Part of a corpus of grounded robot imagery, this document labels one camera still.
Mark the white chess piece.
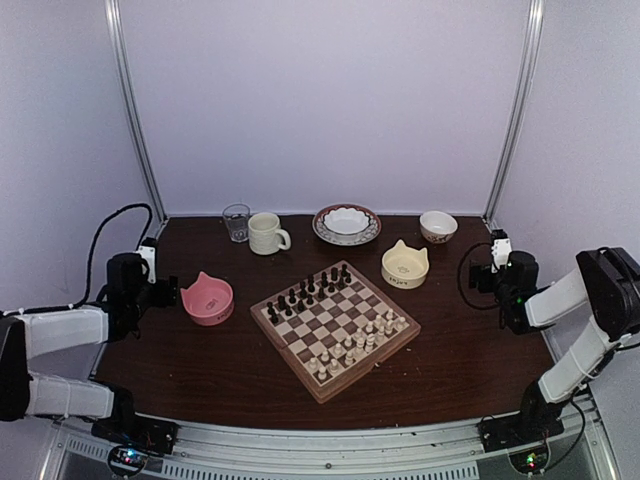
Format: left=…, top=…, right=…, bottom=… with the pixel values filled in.
left=376, top=324, right=386, bottom=345

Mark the white chess queen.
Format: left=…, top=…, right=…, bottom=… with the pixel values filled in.
left=354, top=338, right=365, bottom=358

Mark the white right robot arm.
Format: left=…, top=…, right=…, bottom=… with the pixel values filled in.
left=461, top=240, right=639, bottom=442

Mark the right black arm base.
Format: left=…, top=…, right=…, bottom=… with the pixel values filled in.
left=477, top=413, right=564, bottom=453

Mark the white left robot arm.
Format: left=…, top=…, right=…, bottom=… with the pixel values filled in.
left=1, top=245, right=177, bottom=444

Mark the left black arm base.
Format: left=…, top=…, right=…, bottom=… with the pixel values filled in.
left=91, top=415, right=179, bottom=456

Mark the wooden chess board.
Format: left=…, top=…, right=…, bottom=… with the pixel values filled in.
left=250, top=261, right=421, bottom=404

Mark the pink cat-ear bowl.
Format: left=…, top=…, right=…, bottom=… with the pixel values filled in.
left=180, top=271, right=235, bottom=327

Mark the white floral small bowl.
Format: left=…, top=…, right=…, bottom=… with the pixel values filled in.
left=419, top=211, right=458, bottom=244

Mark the yellow cat-ear bowl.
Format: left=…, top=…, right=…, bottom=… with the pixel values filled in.
left=381, top=239, right=430, bottom=290

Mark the clear drinking glass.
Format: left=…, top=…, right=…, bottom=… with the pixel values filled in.
left=222, top=203, right=250, bottom=243

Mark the cream ribbed mug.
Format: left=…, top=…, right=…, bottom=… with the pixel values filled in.
left=248, top=212, right=292, bottom=256

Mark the patterned brown rim plate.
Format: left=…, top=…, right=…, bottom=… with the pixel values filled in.
left=312, top=204, right=382, bottom=247

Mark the white scalloped bowl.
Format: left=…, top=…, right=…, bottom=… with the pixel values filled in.
left=323, top=207, right=369, bottom=235

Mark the right black cable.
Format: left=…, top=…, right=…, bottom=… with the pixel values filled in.
left=457, top=242, right=501, bottom=311

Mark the black cable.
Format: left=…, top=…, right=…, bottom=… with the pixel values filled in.
left=69, top=202, right=154, bottom=309
left=457, top=242, right=501, bottom=311

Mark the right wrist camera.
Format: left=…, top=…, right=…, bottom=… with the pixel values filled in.
left=490, top=229, right=512, bottom=274

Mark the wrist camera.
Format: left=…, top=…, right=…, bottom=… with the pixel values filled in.
left=490, top=229, right=512, bottom=274
left=135, top=237, right=157, bottom=284

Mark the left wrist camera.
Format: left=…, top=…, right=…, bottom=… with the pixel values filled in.
left=135, top=237, right=157, bottom=284

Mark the left black cable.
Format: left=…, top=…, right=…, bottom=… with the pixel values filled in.
left=69, top=202, right=154, bottom=309

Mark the right aluminium frame post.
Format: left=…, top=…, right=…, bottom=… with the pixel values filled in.
left=482, top=0, right=546, bottom=228

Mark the aluminium frame post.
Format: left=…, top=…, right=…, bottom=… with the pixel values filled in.
left=104, top=0, right=168, bottom=223
left=482, top=0, right=546, bottom=228

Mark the front aluminium rail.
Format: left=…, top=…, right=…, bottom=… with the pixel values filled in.
left=39, top=394, right=626, bottom=480

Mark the left aluminium frame post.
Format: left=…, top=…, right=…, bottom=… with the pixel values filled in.
left=104, top=0, right=168, bottom=223

